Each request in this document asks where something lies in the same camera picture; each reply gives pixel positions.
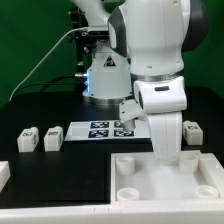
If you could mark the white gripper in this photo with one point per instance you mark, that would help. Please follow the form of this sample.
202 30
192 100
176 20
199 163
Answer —
163 103

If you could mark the white square tabletop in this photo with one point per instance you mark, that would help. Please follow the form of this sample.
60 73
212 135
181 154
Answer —
141 177

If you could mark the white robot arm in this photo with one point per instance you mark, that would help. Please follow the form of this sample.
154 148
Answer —
153 34

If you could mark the white fiducial tag plate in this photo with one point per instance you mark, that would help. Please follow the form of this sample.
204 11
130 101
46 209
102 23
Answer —
105 130

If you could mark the grey camera bar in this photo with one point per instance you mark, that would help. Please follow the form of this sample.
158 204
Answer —
99 35

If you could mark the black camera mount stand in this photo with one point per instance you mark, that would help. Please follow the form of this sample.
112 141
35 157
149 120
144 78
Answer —
83 44

